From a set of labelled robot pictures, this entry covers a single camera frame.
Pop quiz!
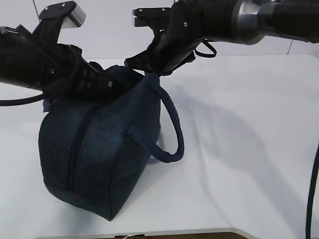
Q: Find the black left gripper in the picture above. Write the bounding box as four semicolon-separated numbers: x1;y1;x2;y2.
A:
24;43;128;100

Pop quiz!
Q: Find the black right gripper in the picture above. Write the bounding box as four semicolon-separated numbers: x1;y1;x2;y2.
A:
124;0;202;75

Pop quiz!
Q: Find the dark navy lunch bag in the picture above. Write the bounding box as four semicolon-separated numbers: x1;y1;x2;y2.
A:
38;65;184;221

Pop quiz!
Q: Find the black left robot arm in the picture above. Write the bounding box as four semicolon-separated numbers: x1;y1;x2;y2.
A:
0;25;125;101

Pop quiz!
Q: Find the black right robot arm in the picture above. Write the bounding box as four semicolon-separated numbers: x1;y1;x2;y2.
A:
125;0;319;76

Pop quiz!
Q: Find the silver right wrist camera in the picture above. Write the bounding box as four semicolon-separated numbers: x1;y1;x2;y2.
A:
132;7;171;31

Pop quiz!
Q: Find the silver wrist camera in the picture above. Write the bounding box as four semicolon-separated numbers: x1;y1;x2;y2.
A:
32;0;86;46
132;7;171;31

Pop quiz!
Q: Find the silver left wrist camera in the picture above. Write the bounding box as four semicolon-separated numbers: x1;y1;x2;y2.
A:
32;0;86;46

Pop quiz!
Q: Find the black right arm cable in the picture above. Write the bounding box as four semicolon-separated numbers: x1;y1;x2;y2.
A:
194;38;319;239

